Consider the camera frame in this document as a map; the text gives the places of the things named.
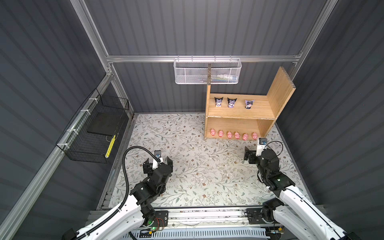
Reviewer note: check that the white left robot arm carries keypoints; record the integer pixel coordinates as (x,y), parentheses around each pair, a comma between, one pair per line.
(132,213)

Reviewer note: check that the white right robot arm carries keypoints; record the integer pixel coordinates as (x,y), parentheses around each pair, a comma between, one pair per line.
(290,207)

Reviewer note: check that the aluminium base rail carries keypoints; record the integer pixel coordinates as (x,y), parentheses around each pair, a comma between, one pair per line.
(209,217)

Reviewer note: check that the wooden shelf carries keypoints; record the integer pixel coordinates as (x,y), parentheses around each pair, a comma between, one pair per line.
(260,118)

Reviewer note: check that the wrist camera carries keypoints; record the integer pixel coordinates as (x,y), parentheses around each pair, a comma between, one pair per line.
(262,142)
(158,159)

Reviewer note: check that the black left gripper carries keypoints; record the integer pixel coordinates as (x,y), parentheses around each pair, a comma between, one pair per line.
(147,168)

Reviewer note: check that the purple black cat figurine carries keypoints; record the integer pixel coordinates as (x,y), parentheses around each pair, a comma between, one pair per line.
(249,104)
(218,102)
(231,102)

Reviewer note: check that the white vented cover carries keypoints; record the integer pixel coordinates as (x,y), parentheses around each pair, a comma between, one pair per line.
(242,233)

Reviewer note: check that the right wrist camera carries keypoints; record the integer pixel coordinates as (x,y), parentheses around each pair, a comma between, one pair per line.
(262,142)

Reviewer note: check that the yellow marker pen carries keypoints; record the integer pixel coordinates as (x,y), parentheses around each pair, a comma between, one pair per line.
(110,147)

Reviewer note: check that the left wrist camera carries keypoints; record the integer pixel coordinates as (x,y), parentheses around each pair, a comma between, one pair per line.
(158,159)

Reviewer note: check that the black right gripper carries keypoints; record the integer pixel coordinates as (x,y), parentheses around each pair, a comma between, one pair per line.
(252,155)

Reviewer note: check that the black wire basket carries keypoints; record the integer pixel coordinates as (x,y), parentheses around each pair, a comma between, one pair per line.
(89,138)

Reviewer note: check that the white wire mesh basket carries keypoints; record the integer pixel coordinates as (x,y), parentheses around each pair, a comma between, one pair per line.
(187,70)

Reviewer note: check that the items in mesh basket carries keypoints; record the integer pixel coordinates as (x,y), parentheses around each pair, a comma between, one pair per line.
(218,79)

